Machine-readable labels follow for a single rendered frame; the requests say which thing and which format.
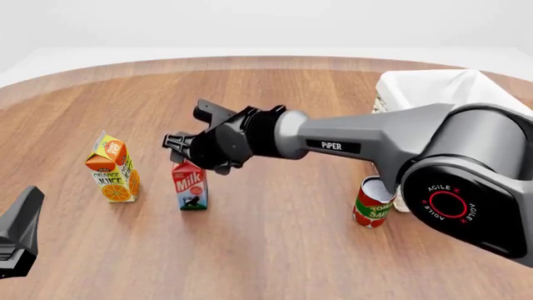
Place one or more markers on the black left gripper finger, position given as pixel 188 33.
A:
pixel 26 212

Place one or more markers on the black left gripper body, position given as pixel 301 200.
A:
pixel 14 261

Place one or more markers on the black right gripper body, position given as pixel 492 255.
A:
pixel 178 145

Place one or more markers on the grey and black right robot arm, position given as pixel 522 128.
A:
pixel 375 134

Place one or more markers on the red milk carton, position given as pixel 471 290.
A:
pixel 191 187

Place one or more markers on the wicker basket with white liner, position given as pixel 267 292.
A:
pixel 429 89

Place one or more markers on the orange juice carton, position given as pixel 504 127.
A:
pixel 112 175

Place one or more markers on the tomato sauce can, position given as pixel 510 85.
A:
pixel 370 209

